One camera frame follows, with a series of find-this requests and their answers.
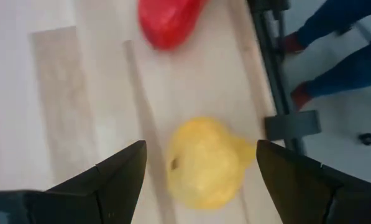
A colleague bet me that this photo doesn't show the red yellow mango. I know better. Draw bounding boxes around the red yellow mango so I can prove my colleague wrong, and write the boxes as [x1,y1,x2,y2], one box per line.
[137,0,208,51]

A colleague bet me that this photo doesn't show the person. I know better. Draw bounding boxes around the person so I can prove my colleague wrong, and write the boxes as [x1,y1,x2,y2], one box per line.
[277,0,371,112]

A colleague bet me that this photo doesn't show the black frame clamp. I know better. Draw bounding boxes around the black frame clamp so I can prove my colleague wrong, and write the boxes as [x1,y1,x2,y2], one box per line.
[263,110,323,141]

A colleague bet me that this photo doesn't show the small black round object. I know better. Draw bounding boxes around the small black round object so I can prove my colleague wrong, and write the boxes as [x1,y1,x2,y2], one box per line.
[358,133,371,146]

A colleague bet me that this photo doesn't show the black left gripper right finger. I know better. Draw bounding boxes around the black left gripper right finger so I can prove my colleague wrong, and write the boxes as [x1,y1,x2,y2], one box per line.
[255,139,371,224]

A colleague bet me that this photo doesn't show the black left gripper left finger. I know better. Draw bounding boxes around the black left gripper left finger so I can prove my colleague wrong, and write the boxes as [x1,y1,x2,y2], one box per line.
[0,139,148,224]

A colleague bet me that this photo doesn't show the yellow pear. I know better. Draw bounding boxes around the yellow pear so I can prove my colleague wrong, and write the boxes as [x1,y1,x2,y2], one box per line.
[165,116,257,211]

